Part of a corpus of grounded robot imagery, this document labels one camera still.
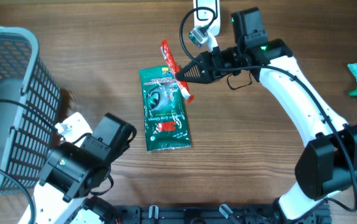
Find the red white snack packet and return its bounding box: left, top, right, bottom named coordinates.
left=160, top=40, right=194, bottom=103

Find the green 3M gloves packet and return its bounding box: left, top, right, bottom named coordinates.
left=139, top=66, right=191, bottom=152

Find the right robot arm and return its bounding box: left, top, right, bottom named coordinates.
left=176, top=7, right=357, bottom=223

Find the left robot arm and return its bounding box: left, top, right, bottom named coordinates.
left=19, top=113, right=136, bottom=223

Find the white barcode scanner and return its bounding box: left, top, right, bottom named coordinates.
left=193, top=0, right=221, bottom=36

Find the grey mesh shopping basket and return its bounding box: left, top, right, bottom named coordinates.
left=0, top=26, right=61, bottom=189

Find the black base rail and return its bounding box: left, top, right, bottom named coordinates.
left=103, top=203, right=331, bottom=224

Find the black right camera cable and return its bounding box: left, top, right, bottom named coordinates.
left=179, top=6, right=357, bottom=213

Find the black camera cable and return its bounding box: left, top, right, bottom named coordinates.
left=0, top=98, right=60, bottom=224
left=179, top=6, right=357, bottom=213

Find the black left camera cable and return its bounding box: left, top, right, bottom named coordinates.
left=0, top=98, right=60, bottom=224

